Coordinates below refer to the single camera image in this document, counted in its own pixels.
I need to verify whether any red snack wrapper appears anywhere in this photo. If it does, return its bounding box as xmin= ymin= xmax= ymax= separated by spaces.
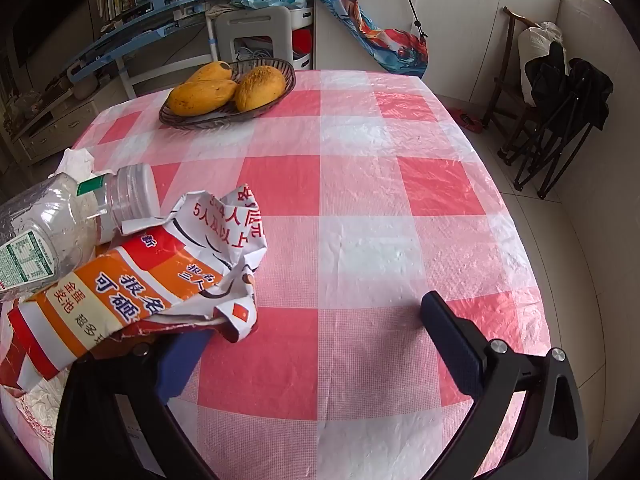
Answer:
xmin=0 ymin=184 xmax=271 ymax=391

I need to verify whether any dark wooden chair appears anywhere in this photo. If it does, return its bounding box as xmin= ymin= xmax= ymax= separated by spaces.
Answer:
xmin=482 ymin=6 xmax=541 ymax=161

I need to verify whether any crumpled white tissue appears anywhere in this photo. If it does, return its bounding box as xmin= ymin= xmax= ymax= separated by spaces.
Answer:
xmin=47 ymin=148 xmax=96 ymax=183

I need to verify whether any white plastic stool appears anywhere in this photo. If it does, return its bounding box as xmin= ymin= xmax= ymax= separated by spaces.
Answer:
xmin=215 ymin=6 xmax=293 ymax=66

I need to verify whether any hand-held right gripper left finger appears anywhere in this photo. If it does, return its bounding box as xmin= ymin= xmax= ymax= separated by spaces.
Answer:
xmin=54 ymin=330 xmax=221 ymax=480

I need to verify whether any blue study desk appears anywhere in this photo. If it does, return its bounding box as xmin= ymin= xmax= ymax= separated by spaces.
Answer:
xmin=67 ymin=0 xmax=236 ymax=111

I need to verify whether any yellow mango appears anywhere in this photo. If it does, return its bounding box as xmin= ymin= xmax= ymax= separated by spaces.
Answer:
xmin=186 ymin=61 xmax=233 ymax=83
xmin=167 ymin=80 xmax=238 ymax=117
xmin=235 ymin=65 xmax=287 ymax=112

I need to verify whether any red white checked tablecloth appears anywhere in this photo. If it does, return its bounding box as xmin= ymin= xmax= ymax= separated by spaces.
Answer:
xmin=0 ymin=69 xmax=553 ymax=480

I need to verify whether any white television cabinet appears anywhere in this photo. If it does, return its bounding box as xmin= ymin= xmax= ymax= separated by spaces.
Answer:
xmin=10 ymin=92 xmax=101 ymax=166

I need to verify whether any colourful printed hanging bag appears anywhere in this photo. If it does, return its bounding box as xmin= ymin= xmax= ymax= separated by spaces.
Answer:
xmin=300 ymin=0 xmax=430 ymax=79

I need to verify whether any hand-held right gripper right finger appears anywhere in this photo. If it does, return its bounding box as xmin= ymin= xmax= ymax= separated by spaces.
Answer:
xmin=420 ymin=290 xmax=590 ymax=480

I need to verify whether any oval fruit basket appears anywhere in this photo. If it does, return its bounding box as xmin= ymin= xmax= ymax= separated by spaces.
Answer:
xmin=159 ymin=58 xmax=297 ymax=131

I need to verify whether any red slipper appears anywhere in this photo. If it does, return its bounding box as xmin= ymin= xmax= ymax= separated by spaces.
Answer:
xmin=447 ymin=107 xmax=483 ymax=132

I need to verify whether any black wall television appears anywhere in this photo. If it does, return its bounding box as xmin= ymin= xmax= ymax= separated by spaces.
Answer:
xmin=0 ymin=0 xmax=88 ymax=68

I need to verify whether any clear plastic bottle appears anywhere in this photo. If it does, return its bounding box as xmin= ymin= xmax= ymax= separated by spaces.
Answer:
xmin=0 ymin=163 xmax=161 ymax=303

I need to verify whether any white storage cart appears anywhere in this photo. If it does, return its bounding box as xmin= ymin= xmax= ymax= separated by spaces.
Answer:
xmin=290 ymin=7 xmax=316 ymax=71

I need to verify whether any white stuffed bag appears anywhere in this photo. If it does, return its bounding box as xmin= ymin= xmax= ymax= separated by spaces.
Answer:
xmin=517 ymin=21 xmax=566 ymax=106

